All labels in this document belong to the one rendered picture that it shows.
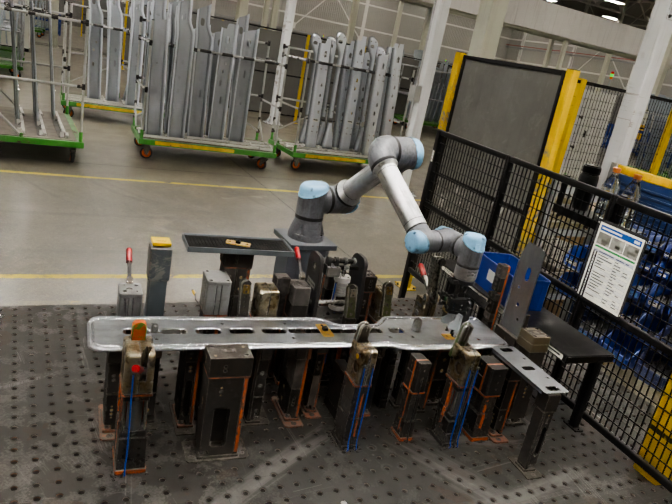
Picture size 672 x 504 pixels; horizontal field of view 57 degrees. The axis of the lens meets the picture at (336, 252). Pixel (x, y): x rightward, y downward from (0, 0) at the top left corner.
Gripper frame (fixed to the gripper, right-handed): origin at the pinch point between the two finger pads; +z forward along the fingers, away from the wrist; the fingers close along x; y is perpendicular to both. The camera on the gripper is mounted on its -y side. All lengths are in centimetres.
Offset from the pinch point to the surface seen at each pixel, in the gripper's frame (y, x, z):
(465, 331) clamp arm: 6.2, 13.2, -7.1
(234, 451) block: 77, 16, 30
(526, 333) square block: -23.8, 7.7, -3.4
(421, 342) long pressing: 14.9, 3.7, 2.0
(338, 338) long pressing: 43.6, 0.5, 2.0
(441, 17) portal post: -322, -623, -147
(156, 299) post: 95, -35, 6
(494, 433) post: -15.0, 16.7, 30.7
